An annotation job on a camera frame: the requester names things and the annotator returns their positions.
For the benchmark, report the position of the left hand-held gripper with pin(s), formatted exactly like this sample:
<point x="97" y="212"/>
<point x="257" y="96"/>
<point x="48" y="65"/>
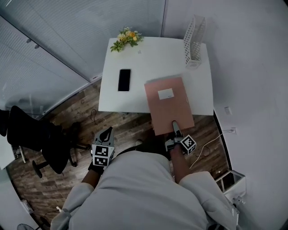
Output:
<point x="102" y="155"/>

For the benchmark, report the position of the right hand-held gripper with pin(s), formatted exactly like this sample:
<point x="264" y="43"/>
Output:
<point x="187" y="143"/>

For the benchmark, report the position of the pink file box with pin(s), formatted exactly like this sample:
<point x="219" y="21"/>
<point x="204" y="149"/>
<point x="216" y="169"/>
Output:
<point x="167" y="110"/>

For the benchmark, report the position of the white mesh file holder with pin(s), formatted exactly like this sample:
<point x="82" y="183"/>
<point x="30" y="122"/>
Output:
<point x="194" y="42"/>

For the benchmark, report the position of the person's right forearm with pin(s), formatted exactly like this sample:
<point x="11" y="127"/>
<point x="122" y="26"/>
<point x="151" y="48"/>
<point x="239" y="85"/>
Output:
<point x="180" y="166"/>

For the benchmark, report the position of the person's left forearm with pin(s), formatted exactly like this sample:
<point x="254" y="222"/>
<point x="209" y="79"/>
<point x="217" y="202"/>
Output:
<point x="91" y="178"/>

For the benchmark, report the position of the white storage box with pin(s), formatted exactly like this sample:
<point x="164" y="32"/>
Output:
<point x="231" y="184"/>

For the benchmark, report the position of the person's left hand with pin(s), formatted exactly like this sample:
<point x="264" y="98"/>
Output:
<point x="96" y="168"/>

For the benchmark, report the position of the person's left shoe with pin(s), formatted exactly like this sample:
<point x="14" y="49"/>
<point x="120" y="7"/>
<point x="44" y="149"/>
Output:
<point x="139" y="142"/>

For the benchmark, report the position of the white table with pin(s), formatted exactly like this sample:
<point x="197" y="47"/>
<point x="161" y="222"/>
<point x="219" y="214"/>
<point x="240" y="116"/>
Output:
<point x="135" y="101"/>

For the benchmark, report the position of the black smartphone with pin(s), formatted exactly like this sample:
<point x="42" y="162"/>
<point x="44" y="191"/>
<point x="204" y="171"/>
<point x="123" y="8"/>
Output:
<point x="124" y="80"/>

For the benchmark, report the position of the black office chair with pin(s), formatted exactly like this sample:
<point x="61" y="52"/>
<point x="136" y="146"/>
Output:
<point x="40" y="143"/>

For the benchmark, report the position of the person's white sweatshirt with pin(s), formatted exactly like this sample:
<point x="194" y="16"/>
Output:
<point x="139" y="193"/>

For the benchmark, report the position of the yellow and green flower bouquet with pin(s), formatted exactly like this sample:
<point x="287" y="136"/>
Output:
<point x="126" y="39"/>

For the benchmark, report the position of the round glass door fitting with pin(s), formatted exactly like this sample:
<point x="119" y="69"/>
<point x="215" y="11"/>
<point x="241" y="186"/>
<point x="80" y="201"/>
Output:
<point x="28" y="40"/>
<point x="36" y="46"/>

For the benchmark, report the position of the white wall charger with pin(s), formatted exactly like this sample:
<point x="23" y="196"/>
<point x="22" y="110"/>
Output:
<point x="233" y="131"/>

